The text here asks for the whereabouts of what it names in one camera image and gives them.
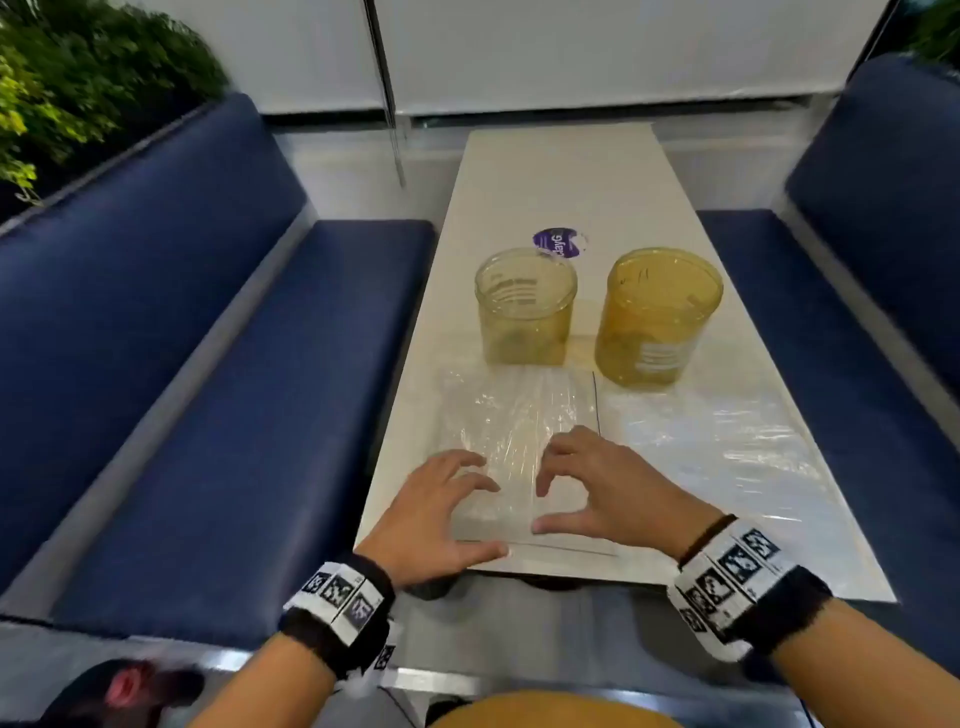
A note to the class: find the person's left hand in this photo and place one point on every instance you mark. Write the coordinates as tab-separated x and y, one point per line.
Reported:
427	525

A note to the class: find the person's right hand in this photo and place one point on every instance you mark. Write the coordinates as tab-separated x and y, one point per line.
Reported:
630	502

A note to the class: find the clear zip bag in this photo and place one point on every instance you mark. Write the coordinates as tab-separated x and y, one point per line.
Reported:
712	442
510	420

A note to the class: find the yellow plastic jar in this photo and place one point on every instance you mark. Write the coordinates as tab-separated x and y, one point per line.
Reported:
652	330
525	330

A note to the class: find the person's left forearm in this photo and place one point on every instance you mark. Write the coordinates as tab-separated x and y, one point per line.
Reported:
262	690

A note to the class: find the person's right forearm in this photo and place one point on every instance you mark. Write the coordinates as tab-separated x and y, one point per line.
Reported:
862	667

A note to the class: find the black table base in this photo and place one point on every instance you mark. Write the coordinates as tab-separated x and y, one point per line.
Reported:
551	581

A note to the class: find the black marker wristband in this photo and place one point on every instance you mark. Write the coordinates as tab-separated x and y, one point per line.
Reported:
750	592
337	600

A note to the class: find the mustard yellow sweater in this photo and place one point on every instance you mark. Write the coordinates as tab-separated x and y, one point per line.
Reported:
555	712

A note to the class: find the purple round sticker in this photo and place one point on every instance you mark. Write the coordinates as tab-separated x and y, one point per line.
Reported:
559	238

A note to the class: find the navy blue bench sofa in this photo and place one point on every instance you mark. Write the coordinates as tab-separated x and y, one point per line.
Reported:
187	375
862	337

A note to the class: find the black object with pink patch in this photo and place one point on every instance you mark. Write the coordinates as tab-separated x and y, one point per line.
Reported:
120	694

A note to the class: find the clear blind wand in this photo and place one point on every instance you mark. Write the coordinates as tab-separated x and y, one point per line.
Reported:
386	90

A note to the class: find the wide white roller blind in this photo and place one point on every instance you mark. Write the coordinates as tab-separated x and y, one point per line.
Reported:
615	52

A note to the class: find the narrow white roller blind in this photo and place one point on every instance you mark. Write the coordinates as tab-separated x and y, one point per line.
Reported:
285	52

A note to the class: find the green artificial plant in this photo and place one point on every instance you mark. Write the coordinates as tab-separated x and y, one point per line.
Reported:
941	34
75	90

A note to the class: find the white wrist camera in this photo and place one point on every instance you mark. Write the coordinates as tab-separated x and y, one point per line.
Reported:
384	656

